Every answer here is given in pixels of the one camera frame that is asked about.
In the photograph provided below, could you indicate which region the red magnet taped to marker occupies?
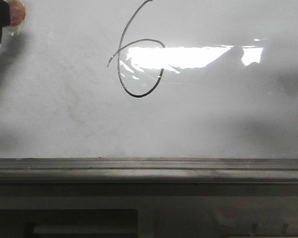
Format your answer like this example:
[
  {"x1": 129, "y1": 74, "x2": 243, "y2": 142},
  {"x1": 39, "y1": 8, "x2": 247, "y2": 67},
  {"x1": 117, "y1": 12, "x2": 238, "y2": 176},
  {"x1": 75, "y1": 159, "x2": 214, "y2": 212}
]
[{"x1": 5, "y1": 0, "x2": 26, "y2": 36}]

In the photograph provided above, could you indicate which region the white whiteboard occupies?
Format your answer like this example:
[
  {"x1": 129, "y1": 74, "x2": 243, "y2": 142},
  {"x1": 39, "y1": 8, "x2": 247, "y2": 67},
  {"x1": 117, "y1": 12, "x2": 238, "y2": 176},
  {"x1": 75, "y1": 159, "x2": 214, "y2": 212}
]
[{"x1": 0, "y1": 0, "x2": 298, "y2": 158}]

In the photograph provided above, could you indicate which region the grey aluminium whiteboard tray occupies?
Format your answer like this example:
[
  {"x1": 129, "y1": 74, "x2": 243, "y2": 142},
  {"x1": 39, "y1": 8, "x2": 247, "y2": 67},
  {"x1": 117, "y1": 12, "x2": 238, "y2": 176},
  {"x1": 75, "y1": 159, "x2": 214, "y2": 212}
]
[{"x1": 0, "y1": 158, "x2": 298, "y2": 183}]

